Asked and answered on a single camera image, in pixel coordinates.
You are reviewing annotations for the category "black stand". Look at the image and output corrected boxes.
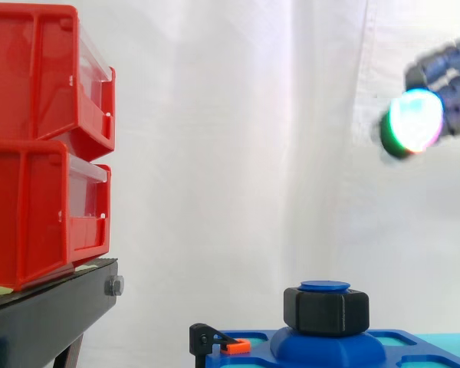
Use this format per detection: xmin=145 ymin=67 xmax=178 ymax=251
xmin=0 ymin=257 xmax=126 ymax=368

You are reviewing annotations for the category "turquoise plate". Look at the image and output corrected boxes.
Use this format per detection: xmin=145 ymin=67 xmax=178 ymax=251
xmin=238 ymin=332 xmax=460 ymax=368

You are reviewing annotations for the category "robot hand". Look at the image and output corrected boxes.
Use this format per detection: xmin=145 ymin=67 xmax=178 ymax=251
xmin=378 ymin=33 xmax=460 ymax=156

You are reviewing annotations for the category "black-and-orange clip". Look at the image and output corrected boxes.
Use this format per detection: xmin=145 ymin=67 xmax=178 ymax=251
xmin=189 ymin=323 xmax=251 ymax=368

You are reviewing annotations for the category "blue plate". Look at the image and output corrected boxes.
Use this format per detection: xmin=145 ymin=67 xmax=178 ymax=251
xmin=205 ymin=327 xmax=460 ymax=368

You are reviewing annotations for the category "blue bolt post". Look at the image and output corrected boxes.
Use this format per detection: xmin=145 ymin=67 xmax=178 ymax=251
xmin=299 ymin=281 xmax=350 ymax=292

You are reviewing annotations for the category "black hex nut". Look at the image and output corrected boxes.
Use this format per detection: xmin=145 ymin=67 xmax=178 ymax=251
xmin=283 ymin=286 xmax=370 ymax=338

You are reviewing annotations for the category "red storage bin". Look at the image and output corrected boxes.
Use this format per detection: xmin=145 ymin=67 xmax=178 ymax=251
xmin=0 ymin=140 xmax=113 ymax=291
xmin=0 ymin=5 xmax=117 ymax=161

